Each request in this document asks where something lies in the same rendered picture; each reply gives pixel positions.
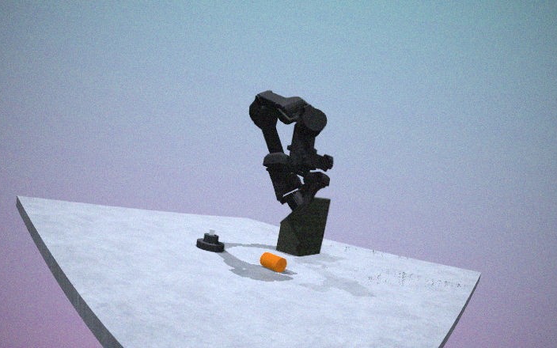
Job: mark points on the orange knob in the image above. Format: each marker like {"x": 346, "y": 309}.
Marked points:
{"x": 274, "y": 262}

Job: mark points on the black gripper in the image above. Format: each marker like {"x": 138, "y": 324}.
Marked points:
{"x": 280, "y": 165}

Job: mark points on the dark grey round pedestal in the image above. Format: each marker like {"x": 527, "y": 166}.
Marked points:
{"x": 210, "y": 242}

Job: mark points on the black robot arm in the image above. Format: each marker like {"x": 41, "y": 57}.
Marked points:
{"x": 265, "y": 111}

